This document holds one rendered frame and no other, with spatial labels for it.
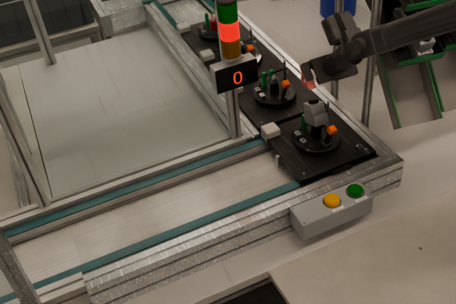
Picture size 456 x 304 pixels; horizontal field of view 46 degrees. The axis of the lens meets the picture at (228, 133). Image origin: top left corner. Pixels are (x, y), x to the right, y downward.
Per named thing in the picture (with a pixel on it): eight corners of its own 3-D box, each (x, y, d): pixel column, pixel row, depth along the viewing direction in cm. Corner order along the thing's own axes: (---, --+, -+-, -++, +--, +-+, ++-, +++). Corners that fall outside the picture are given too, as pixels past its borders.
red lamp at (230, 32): (243, 39, 134) (241, 21, 131) (224, 44, 133) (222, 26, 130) (234, 30, 138) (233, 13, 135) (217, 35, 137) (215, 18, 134)
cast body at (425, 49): (429, 58, 141) (440, 43, 135) (414, 62, 141) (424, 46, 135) (416, 33, 145) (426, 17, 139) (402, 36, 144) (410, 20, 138)
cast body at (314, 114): (329, 123, 147) (326, 98, 145) (315, 127, 146) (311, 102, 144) (314, 117, 155) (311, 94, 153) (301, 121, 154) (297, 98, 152)
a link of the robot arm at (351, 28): (364, 51, 113) (390, 44, 118) (345, 1, 114) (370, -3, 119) (328, 71, 123) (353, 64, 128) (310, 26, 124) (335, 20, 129)
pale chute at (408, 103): (435, 120, 153) (443, 117, 149) (393, 129, 152) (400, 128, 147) (409, 27, 156) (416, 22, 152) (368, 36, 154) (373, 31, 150)
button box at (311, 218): (372, 211, 140) (374, 195, 137) (302, 241, 135) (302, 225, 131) (357, 194, 146) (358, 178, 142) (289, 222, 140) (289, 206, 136)
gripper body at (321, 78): (308, 62, 132) (319, 52, 125) (343, 51, 135) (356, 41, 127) (317, 86, 131) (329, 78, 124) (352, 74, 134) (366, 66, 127)
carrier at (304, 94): (326, 108, 168) (328, 75, 160) (258, 133, 162) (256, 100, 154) (288, 72, 185) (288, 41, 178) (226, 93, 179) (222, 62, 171)
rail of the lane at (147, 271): (400, 186, 152) (404, 157, 145) (97, 314, 128) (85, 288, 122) (387, 174, 156) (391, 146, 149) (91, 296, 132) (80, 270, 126)
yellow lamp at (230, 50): (244, 55, 138) (243, 39, 134) (226, 61, 136) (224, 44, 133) (236, 47, 141) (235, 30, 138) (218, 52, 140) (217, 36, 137)
